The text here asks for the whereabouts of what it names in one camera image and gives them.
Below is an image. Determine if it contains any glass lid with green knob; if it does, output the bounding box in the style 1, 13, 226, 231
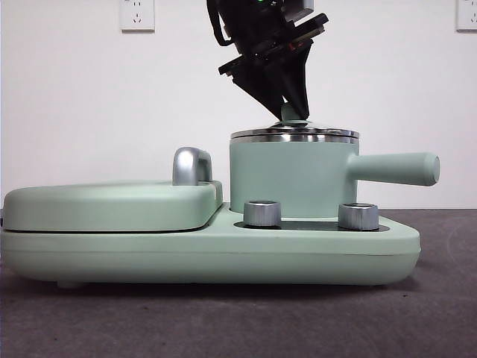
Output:
230, 102, 361, 143

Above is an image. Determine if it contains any silver control knob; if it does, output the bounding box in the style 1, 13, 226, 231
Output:
338, 202, 380, 230
242, 200, 282, 227

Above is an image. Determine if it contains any mint green griddle cover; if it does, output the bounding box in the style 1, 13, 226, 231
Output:
2, 180, 224, 233

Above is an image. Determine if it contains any mint green breakfast maker base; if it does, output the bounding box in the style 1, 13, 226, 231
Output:
0, 204, 422, 290

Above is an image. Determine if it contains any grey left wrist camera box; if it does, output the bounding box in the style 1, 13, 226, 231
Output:
283, 0, 315, 22

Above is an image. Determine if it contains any mint green pot with handle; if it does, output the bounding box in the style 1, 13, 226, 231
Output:
229, 136, 441, 222

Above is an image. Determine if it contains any silver griddle cover handle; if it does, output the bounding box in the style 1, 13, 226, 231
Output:
171, 147, 214, 186

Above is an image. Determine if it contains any white wall socket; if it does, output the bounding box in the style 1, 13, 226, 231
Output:
455, 0, 477, 33
119, 0, 156, 33

